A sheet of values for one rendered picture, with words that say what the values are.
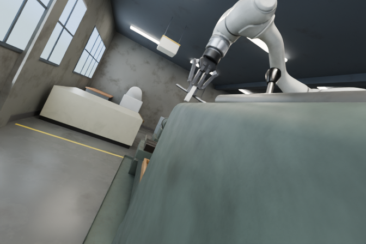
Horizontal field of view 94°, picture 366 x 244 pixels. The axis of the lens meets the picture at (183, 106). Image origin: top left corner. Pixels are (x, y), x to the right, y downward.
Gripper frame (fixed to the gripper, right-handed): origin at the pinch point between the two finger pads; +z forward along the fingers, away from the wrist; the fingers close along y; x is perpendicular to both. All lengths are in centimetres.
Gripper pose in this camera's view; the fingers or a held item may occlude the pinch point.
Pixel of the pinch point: (190, 93)
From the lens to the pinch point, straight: 70.8
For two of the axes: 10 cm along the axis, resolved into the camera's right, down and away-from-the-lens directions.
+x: 2.0, 0.2, -9.8
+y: -8.4, -5.1, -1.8
